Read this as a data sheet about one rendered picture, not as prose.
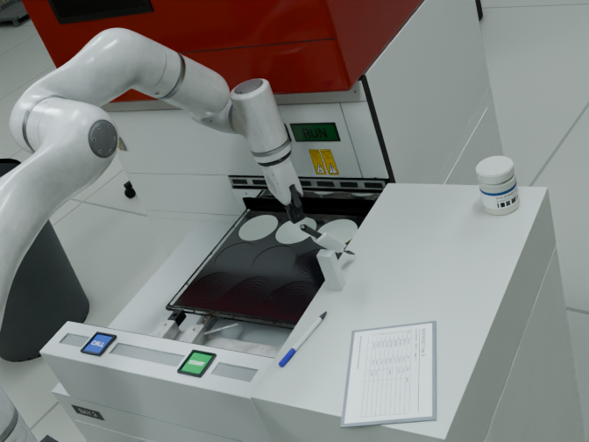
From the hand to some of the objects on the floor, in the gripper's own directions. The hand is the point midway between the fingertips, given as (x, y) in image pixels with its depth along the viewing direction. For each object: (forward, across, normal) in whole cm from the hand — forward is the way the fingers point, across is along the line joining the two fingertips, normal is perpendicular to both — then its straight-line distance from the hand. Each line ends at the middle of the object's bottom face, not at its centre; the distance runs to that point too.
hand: (295, 212), depth 167 cm
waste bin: (+98, +171, +84) cm, 214 cm away
